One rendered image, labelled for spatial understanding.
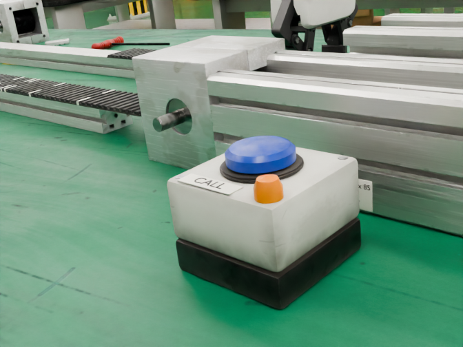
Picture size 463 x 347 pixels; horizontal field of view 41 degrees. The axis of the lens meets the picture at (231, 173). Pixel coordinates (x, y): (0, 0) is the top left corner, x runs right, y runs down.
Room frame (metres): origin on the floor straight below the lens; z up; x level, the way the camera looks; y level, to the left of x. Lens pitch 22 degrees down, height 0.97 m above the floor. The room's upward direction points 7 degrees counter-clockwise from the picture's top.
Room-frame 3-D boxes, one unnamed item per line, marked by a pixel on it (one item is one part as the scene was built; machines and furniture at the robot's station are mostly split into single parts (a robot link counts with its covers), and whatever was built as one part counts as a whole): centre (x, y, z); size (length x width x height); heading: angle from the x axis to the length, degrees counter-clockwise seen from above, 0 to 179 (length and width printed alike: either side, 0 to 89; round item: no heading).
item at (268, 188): (0.28, -0.02, 0.85); 0.01 x 0.01 x 0.01
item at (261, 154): (0.32, -0.02, 0.84); 0.04 x 0.04 x 0.02
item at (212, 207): (0.33, -0.02, 0.81); 0.10 x 0.08 x 0.06; 135
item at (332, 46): (0.71, -0.14, 0.83); 0.03 x 0.03 x 0.07; 45
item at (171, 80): (0.52, 0.02, 0.83); 0.12 x 0.09 x 0.10; 135
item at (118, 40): (1.16, 0.15, 0.79); 0.16 x 0.08 x 0.02; 56
